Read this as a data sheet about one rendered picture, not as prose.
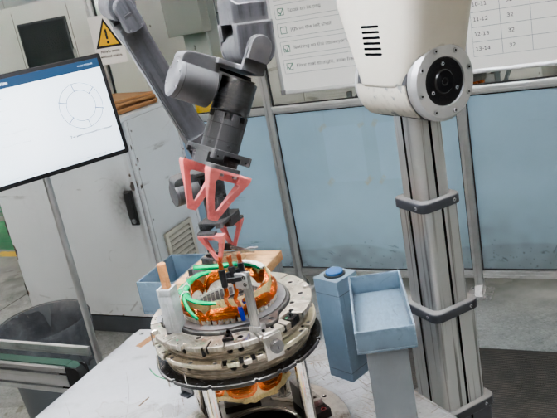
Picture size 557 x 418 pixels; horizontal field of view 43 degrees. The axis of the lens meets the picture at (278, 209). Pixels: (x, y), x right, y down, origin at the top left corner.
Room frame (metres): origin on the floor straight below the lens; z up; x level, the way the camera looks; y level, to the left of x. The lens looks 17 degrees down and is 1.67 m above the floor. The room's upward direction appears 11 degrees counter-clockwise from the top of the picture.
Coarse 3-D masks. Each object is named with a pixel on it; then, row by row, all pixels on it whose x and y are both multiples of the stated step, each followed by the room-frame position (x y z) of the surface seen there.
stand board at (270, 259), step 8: (224, 256) 1.63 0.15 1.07; (232, 256) 1.62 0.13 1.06; (248, 256) 1.60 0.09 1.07; (256, 256) 1.59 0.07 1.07; (264, 256) 1.58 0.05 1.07; (272, 256) 1.57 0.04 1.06; (280, 256) 1.59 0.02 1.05; (200, 264) 1.61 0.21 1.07; (264, 264) 1.53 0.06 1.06; (272, 264) 1.54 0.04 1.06; (184, 280) 1.52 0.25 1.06
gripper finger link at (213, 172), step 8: (200, 152) 0.99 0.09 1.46; (208, 152) 0.97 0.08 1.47; (200, 160) 0.98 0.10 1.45; (208, 160) 0.97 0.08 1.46; (216, 160) 0.97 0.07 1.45; (208, 168) 0.95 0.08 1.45; (216, 168) 0.95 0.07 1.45; (224, 168) 0.95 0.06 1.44; (232, 168) 0.96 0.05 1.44; (208, 176) 0.95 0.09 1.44; (216, 176) 0.95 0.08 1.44; (224, 176) 0.96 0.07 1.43; (232, 176) 0.97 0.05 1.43; (240, 176) 0.96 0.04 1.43; (208, 184) 0.95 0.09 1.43; (240, 184) 0.96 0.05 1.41; (248, 184) 0.97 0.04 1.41; (208, 192) 0.95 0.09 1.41; (232, 192) 0.97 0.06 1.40; (240, 192) 0.97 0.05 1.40; (208, 200) 0.96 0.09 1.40; (224, 200) 0.97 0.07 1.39; (232, 200) 0.97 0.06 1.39; (208, 208) 0.96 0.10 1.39; (224, 208) 0.97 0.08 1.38; (208, 216) 0.96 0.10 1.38; (216, 216) 0.96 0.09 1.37
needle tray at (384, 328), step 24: (360, 288) 1.36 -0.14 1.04; (384, 288) 1.36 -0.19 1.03; (360, 312) 1.28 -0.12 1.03; (384, 312) 1.26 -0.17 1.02; (408, 312) 1.19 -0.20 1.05; (360, 336) 1.12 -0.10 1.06; (384, 336) 1.12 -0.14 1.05; (408, 336) 1.11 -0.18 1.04; (384, 360) 1.19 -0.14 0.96; (408, 360) 1.18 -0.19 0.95; (384, 384) 1.19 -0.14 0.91; (408, 384) 1.19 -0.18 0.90; (384, 408) 1.19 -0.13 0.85; (408, 408) 1.19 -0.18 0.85
